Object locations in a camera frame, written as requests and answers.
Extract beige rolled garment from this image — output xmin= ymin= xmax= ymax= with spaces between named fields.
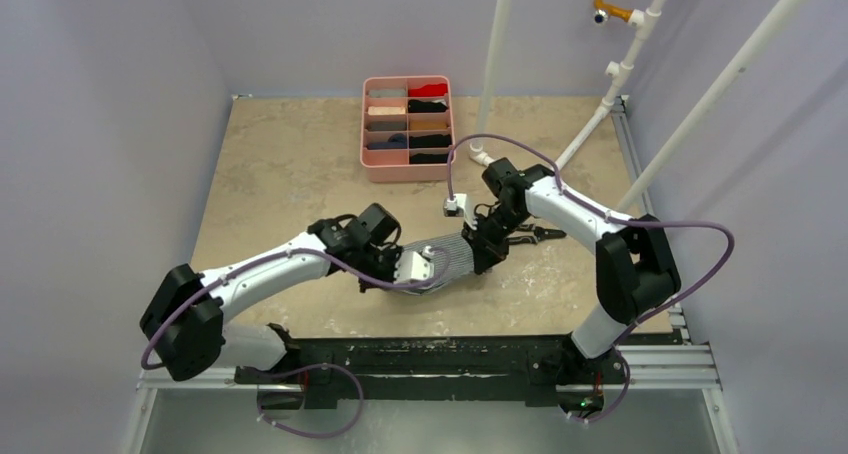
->
xmin=367 ymin=106 xmax=407 ymax=116

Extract black rolled garment lower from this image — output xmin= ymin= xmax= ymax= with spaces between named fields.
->
xmin=408 ymin=134 xmax=453 ymax=149

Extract orange mounted camera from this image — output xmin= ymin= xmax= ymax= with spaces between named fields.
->
xmin=593 ymin=0 xmax=633 ymax=25

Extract black rolled garment upper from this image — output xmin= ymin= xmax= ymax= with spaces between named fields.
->
xmin=407 ymin=99 xmax=449 ymax=114

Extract navy rolled garment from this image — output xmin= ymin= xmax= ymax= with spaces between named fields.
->
xmin=365 ymin=133 xmax=408 ymax=150

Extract aluminium rail frame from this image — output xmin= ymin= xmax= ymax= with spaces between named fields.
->
xmin=122 ymin=95 xmax=740 ymax=454

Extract white pvc pipe frame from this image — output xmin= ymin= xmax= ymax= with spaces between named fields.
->
xmin=475 ymin=0 xmax=806 ymax=211

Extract black underwear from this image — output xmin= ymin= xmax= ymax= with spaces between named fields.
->
xmin=409 ymin=153 xmax=448 ymax=165

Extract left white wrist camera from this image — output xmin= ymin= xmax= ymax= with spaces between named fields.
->
xmin=394 ymin=245 xmax=435 ymax=285

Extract black handled pliers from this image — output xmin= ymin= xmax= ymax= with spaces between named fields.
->
xmin=507 ymin=223 xmax=567 ymax=246

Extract grey striped underwear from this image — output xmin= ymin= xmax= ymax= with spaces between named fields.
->
xmin=401 ymin=233 xmax=474 ymax=295

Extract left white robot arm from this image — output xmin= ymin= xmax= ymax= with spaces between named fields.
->
xmin=139 ymin=203 xmax=401 ymax=383

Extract red rolled garment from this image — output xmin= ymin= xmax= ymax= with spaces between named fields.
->
xmin=407 ymin=83 xmax=449 ymax=97

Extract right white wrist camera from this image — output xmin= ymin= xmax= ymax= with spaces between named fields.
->
xmin=443 ymin=193 xmax=477 ymax=231

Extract dark grey rolled garment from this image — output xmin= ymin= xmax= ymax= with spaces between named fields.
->
xmin=366 ymin=120 xmax=407 ymax=132

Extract pink divided organizer tray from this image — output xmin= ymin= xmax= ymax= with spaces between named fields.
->
xmin=359 ymin=75 xmax=457 ymax=183

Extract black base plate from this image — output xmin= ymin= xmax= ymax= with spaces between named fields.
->
xmin=234 ymin=335 xmax=627 ymax=411

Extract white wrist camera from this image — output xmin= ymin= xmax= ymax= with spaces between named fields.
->
xmin=394 ymin=245 xmax=435 ymax=285
xmin=443 ymin=193 xmax=477 ymax=231

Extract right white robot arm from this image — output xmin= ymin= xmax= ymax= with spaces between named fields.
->
xmin=461 ymin=158 xmax=681 ymax=381

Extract black rolled garment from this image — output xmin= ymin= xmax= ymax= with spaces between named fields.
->
xmin=407 ymin=99 xmax=449 ymax=114
xmin=408 ymin=134 xmax=453 ymax=149

